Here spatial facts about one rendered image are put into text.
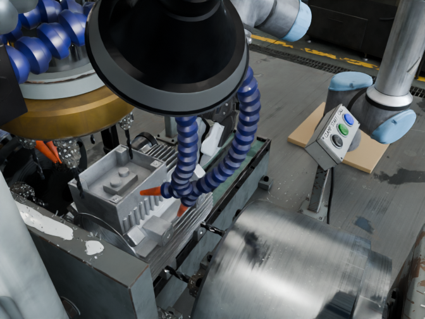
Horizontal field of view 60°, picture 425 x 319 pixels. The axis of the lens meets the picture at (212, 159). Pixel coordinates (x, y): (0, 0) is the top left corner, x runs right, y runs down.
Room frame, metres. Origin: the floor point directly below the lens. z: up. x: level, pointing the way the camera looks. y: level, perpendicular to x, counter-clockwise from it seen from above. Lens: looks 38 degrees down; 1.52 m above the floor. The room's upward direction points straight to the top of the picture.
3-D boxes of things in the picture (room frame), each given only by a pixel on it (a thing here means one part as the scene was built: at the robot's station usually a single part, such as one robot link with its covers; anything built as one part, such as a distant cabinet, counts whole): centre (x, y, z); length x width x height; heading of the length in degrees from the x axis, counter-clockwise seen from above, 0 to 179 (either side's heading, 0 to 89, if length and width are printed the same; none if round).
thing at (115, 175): (0.45, 0.15, 1.11); 0.12 x 0.11 x 0.07; 149
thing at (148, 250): (0.48, 0.13, 1.02); 0.20 x 0.19 x 0.19; 149
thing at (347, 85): (1.00, -0.42, 0.98); 0.13 x 0.12 x 0.14; 26
